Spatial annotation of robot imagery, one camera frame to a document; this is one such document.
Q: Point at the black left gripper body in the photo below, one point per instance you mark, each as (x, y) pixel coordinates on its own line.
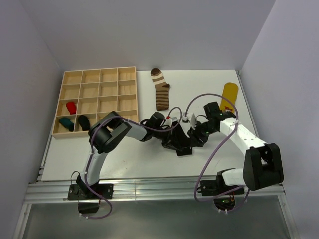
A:
(162, 135)

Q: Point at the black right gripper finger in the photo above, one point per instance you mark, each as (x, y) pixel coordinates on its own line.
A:
(195, 134)
(198, 142)

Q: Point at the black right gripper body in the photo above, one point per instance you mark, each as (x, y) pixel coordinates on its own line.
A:
(205, 129)

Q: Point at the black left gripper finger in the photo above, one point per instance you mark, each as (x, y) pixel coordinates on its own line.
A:
(176, 135)
(169, 144)

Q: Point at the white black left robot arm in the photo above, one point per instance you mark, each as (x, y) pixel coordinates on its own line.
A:
(106, 135)

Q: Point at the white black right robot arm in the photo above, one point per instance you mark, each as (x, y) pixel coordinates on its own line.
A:
(262, 162)

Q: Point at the brown striped sock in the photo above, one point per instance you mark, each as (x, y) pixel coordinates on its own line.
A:
(161, 89)

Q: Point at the yellow sock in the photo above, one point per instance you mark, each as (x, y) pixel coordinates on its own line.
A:
(230, 92)

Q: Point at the wooden compartment tray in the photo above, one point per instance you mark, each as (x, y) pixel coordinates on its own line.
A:
(96, 92)

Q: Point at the red rolled sock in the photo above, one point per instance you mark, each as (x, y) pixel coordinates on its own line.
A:
(71, 107)

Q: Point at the green rolled sock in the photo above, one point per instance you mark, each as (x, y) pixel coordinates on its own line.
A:
(67, 123)

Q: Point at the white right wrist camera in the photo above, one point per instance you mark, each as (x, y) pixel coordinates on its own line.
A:
(191, 119)

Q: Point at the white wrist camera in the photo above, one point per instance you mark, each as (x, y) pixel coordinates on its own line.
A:
(191, 119)
(171, 120)

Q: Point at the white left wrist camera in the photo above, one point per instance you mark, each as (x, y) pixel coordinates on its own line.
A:
(171, 120)

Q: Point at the aluminium frame rail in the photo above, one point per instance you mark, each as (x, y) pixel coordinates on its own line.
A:
(148, 189)

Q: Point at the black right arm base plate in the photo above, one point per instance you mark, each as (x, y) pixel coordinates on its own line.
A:
(211, 189)

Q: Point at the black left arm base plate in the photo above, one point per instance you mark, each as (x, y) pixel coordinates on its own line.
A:
(76, 193)

